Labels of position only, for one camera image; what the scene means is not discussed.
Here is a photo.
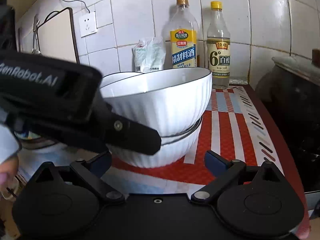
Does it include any white ribbed bowl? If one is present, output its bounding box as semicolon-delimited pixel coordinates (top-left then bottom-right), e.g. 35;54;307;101
108;117;203;168
100;72;141;88
100;67;212;137

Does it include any blue egg plate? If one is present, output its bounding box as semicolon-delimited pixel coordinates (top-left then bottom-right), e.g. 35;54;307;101
16;131;56;150

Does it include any person's hand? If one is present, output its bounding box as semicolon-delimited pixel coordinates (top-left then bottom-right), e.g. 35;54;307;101
0;154;19;188

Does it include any striped red white table mat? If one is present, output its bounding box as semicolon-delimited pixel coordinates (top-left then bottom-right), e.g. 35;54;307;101
12;86;309;239

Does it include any metal ladle hanging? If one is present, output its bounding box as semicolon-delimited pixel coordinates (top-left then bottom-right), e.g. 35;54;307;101
31;14;41;55

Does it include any white cutting board black rim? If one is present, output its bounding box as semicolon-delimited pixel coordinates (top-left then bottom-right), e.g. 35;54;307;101
37;7;80;63

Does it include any white plastic salt bag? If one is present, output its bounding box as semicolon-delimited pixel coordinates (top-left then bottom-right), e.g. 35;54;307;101
132;37;166;74

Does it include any black wok with glass lid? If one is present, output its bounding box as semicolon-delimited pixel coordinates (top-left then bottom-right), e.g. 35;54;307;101
255;49;319;192

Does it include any cooking wine bottle yellow label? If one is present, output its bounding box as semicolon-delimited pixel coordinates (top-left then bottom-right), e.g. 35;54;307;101
167;0;199;68

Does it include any white vinegar bottle yellow cap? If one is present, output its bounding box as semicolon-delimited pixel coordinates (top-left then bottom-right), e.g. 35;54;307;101
206;1;231;89

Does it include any white wall socket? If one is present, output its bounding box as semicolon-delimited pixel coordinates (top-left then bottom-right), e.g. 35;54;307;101
79;11;98;37

